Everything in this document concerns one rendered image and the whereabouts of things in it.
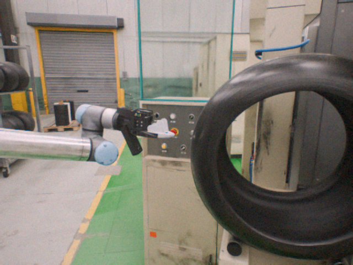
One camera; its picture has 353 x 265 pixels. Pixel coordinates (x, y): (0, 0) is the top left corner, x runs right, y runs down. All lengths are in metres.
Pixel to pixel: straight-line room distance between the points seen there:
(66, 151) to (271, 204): 0.74
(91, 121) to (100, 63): 9.06
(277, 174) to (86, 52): 9.38
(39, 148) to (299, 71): 0.68
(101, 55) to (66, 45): 1.27
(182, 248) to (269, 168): 0.95
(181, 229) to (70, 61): 9.04
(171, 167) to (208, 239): 0.52
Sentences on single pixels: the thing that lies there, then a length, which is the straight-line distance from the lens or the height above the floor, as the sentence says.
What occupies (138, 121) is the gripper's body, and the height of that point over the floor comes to 1.27.
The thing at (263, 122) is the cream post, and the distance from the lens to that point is 1.05.
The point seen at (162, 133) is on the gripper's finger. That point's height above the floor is 1.23.
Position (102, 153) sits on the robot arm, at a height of 1.18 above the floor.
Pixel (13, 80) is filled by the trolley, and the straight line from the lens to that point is 4.53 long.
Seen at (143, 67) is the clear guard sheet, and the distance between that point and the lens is 1.53.
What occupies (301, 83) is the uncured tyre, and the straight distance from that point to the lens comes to 0.64.
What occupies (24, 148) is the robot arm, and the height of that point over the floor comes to 1.23.
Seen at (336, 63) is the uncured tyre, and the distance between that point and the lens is 0.68.
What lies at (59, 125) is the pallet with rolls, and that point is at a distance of 7.07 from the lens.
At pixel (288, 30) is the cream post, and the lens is 1.05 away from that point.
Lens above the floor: 1.41
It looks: 13 degrees down
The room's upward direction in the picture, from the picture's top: straight up
